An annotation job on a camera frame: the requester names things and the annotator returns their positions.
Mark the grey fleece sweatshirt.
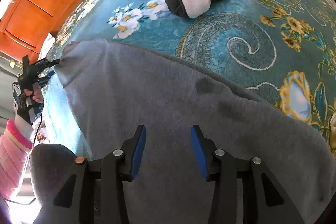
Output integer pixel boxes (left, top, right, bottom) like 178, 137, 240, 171
30, 39, 336, 224

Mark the pink sleeved left forearm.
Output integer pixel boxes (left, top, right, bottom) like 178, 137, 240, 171
1, 116, 33, 199

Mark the gloved left hand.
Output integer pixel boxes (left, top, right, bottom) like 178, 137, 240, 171
13, 83, 44, 125

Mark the pink striped pillow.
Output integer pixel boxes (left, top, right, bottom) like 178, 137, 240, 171
38, 34, 56, 60

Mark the blue floral bed blanket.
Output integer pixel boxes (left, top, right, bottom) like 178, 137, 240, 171
47, 0, 335, 151

